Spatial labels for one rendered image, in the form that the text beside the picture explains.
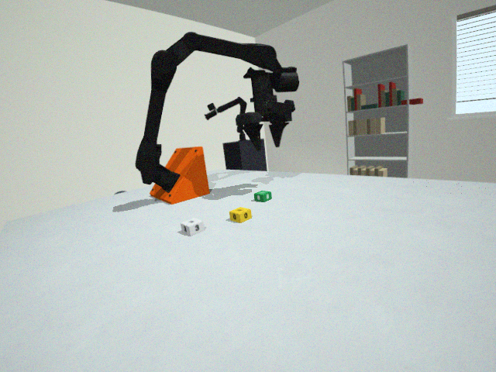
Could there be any green block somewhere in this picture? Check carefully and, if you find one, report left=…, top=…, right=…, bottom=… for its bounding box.
left=254, top=191, right=272, bottom=202

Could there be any yellow block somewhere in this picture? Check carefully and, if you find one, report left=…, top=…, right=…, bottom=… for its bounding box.
left=229, top=207, right=252, bottom=223

